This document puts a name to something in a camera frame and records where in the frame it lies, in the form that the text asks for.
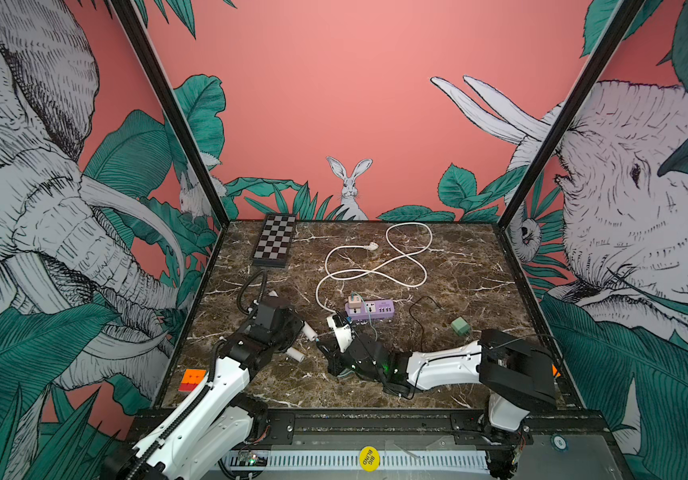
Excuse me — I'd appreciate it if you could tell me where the black thin cable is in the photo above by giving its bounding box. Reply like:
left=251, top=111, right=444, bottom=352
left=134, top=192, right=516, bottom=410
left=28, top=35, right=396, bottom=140
left=408, top=293, right=444, bottom=355

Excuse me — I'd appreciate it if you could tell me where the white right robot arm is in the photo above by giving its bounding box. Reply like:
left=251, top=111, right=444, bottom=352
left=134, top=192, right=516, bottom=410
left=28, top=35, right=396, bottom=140
left=316, top=326, right=557, bottom=432

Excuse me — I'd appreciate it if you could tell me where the black white chessboard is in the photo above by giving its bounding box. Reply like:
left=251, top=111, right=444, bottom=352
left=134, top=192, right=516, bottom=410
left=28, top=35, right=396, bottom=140
left=252, top=213, right=297, bottom=268

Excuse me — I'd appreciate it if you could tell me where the colourful Rubik's cube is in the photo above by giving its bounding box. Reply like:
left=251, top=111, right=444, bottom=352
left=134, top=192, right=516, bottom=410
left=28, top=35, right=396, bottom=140
left=178, top=369, right=207, bottom=393

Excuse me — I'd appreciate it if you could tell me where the black enclosure corner post right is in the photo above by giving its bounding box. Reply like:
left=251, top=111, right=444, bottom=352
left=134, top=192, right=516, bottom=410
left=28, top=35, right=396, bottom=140
left=497, top=0, right=645, bottom=230

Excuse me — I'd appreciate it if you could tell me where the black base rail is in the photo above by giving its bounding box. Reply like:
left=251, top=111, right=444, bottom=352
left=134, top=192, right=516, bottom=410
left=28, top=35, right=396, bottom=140
left=258, top=408, right=558, bottom=450

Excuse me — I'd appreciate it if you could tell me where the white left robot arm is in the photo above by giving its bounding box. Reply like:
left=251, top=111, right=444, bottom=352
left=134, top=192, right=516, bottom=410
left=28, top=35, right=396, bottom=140
left=99, top=296, right=305, bottom=479

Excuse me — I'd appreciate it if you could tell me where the pink USB charger cube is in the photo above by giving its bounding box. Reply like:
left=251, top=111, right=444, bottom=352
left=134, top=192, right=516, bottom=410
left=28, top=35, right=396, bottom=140
left=348, top=293, right=363, bottom=309

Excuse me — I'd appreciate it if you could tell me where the black enclosure corner post left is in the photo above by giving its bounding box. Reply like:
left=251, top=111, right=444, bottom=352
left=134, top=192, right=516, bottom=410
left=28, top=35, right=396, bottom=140
left=111, top=0, right=230, bottom=229

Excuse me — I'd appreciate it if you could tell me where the white power strip cable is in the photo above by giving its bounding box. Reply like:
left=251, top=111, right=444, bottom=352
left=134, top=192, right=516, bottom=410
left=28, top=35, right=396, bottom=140
left=315, top=221, right=435, bottom=314

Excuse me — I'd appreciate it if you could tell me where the black enclosure corner post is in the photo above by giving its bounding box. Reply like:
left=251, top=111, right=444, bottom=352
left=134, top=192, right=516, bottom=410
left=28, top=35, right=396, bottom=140
left=497, top=0, right=645, bottom=230
left=111, top=0, right=230, bottom=229

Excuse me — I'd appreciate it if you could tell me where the yellow round sticker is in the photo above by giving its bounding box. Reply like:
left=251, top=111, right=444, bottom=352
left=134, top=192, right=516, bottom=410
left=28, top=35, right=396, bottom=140
left=359, top=446, right=381, bottom=472

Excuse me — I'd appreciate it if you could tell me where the green cube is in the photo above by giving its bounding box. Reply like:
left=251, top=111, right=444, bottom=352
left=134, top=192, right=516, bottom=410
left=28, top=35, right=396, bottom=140
left=451, top=317, right=472, bottom=337

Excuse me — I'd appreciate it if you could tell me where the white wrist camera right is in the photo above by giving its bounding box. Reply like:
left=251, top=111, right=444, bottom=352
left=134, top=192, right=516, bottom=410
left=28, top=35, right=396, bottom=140
left=327, top=312, right=354, bottom=353

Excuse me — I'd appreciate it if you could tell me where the purple power strip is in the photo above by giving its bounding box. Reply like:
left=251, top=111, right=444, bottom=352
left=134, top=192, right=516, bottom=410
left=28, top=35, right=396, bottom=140
left=345, top=300, right=396, bottom=322

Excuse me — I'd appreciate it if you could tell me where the white slotted cable duct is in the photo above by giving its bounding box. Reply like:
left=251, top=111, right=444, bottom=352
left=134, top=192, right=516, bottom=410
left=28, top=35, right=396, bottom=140
left=223, top=450, right=490, bottom=474

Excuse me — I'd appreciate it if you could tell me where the white electric toothbrush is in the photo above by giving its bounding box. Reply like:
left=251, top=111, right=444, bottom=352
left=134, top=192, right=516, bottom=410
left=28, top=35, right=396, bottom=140
left=285, top=348, right=306, bottom=362
left=302, top=323, right=319, bottom=342

